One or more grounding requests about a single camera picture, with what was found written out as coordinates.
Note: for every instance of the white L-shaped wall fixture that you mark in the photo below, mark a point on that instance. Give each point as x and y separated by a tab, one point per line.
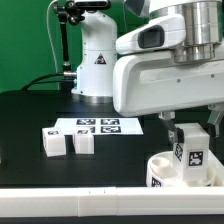
110	201

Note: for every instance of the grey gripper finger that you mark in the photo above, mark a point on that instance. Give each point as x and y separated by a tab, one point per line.
215	118
167	119

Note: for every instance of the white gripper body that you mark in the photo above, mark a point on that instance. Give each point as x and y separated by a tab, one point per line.
153	83

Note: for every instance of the white marker sheet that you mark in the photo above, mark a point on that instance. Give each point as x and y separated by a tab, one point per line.
101	126

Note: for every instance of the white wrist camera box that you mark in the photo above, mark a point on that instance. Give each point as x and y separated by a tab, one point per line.
164	32

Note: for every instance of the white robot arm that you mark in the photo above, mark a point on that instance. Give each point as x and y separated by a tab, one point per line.
175	61

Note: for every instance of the white round stool seat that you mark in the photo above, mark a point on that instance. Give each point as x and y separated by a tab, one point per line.
160	173

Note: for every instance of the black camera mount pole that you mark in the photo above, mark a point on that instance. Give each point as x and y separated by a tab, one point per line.
65	36

